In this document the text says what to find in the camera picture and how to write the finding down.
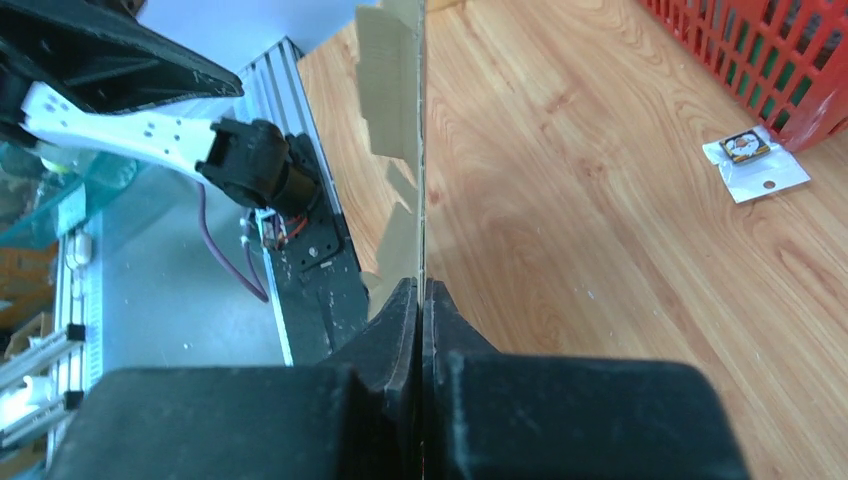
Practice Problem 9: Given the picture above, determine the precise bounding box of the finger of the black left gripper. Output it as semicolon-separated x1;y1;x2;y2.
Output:
1;1;243;114

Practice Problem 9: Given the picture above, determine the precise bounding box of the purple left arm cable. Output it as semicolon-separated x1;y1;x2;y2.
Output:
197;182;272;305

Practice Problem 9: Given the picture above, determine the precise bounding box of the aluminium frame rail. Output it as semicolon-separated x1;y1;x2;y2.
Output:
0;36;319;465

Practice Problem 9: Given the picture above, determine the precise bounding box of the small clear plastic packet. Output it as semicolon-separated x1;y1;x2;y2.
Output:
702;126;810;204

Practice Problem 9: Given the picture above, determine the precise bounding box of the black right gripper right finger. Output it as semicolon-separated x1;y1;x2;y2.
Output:
423;280;750;479

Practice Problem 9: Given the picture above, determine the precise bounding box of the brown cardboard paper box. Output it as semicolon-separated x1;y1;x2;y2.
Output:
355;1;427;318

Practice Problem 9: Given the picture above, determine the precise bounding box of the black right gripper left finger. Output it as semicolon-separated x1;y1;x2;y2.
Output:
46;279;420;479

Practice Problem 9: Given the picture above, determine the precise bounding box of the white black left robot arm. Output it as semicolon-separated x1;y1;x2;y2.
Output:
1;1;324;217

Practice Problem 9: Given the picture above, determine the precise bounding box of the red plastic shopping basket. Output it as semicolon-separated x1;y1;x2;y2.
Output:
641;0;847;152

